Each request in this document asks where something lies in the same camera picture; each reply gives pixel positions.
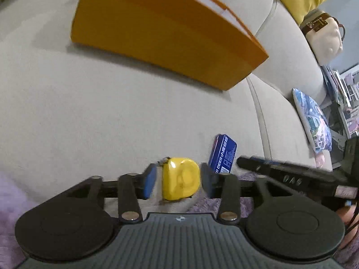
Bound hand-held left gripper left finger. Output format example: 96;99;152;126
66;163;158;225

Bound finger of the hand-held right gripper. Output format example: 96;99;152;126
246;155;342;175
237;157;341;197

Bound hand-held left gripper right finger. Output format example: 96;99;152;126
200;164;297;225

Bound yellow tape measure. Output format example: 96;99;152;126
162;157;201;202

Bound blue box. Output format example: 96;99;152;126
208;134;238;175

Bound orange cardboard box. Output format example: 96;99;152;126
70;0;270;91

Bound blue printed cushion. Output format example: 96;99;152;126
292;87;333;154

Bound stack of magazines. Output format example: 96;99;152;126
321;64;341;106

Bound beige sofa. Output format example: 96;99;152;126
0;0;335;225

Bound cream handbag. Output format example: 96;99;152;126
300;9;346;66

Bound purple fuzzy blanket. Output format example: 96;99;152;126
0;170;359;269

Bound black cable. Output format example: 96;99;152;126
344;200;359;234

